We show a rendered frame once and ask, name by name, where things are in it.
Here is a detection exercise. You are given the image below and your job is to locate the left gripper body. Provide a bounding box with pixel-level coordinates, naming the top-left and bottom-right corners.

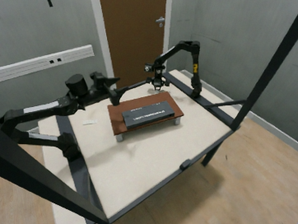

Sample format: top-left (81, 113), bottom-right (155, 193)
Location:
top-left (89, 82), bottom-right (120, 106)

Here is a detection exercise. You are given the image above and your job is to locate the brown wooden stand with white legs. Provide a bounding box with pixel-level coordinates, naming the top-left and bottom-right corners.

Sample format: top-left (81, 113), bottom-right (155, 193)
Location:
top-left (107, 91), bottom-right (184, 142)

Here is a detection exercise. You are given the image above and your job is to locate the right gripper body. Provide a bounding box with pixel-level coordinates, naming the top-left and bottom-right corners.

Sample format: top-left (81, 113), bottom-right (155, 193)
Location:
top-left (146, 74), bottom-right (170, 86)

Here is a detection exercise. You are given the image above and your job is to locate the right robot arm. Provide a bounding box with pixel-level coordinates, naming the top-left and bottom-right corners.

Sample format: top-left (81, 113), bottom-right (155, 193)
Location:
top-left (144, 40), bottom-right (203, 99)

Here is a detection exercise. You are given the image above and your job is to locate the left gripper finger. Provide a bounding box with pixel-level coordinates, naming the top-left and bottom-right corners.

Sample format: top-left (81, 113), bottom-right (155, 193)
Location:
top-left (104, 76), bottom-right (120, 88)
top-left (114, 86), bottom-right (128, 101)

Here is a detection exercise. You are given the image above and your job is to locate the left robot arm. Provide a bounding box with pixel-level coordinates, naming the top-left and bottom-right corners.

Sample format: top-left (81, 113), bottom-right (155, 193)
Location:
top-left (0, 71), bottom-right (106, 162)

